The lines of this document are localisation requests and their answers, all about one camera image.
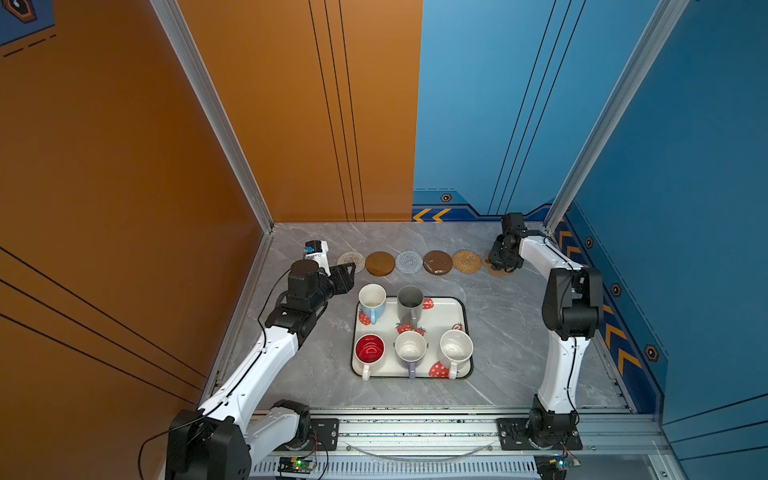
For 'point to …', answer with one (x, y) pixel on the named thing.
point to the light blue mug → (372, 300)
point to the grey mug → (410, 302)
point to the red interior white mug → (369, 349)
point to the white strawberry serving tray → (439, 315)
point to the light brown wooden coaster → (380, 264)
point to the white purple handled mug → (410, 346)
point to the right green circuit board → (554, 467)
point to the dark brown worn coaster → (437, 262)
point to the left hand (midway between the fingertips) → (348, 263)
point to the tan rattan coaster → (466, 261)
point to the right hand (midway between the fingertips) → (498, 257)
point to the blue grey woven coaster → (408, 262)
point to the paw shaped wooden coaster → (485, 262)
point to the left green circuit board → (296, 465)
